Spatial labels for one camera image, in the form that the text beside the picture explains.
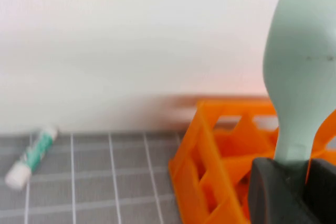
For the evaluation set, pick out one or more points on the mint green plastic spoon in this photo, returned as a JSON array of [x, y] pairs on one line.
[[296, 64]]

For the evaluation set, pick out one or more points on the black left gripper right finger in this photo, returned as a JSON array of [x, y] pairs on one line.
[[324, 187]]

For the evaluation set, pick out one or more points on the orange plastic cutlery holder crate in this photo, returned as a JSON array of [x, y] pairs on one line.
[[199, 134]]

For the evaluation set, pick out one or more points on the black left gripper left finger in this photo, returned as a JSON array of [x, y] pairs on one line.
[[273, 195]]

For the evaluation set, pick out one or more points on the white green glue stick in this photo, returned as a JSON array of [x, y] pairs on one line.
[[31, 158]]

